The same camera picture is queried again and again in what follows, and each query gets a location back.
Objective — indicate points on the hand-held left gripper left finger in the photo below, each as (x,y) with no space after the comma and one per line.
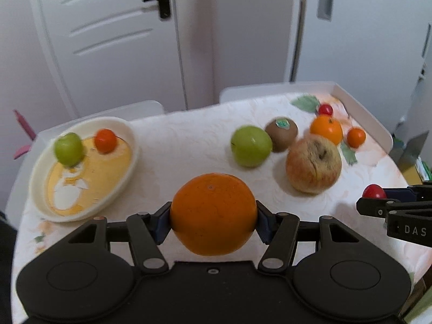
(164,224)

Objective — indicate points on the large orange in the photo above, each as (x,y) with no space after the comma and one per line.
(212,212)

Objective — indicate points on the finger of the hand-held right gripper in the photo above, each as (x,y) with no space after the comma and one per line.
(371,206)
(405,192)

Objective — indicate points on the small green apple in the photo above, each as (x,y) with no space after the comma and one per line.
(69,149)

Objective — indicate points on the white tray table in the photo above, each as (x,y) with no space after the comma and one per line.
(366,116)

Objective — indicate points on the medium orange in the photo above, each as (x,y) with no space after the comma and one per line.
(326,130)

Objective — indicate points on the dark cloth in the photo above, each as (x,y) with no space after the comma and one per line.
(6,260)

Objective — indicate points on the grey flat object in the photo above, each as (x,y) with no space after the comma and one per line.
(413,152)

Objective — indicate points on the white cabinet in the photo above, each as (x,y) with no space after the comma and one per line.
(371,40)

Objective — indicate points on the red cherry tomato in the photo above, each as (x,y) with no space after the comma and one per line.
(326,109)
(373,192)

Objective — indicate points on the red yellow apple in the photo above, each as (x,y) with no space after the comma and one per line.
(314,165)

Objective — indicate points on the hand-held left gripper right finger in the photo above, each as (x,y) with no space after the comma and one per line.
(263,224)

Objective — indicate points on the brown kiwi with green sticker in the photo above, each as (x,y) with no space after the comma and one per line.
(281,136)

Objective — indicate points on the large green apple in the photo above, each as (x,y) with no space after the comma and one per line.
(251,146)

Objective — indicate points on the white bowl with yellow print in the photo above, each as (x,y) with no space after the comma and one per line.
(84,182)

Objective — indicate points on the white panel door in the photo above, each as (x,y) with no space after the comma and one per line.
(111,47)

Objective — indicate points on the small tangerine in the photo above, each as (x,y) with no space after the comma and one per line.
(356,137)
(105,140)

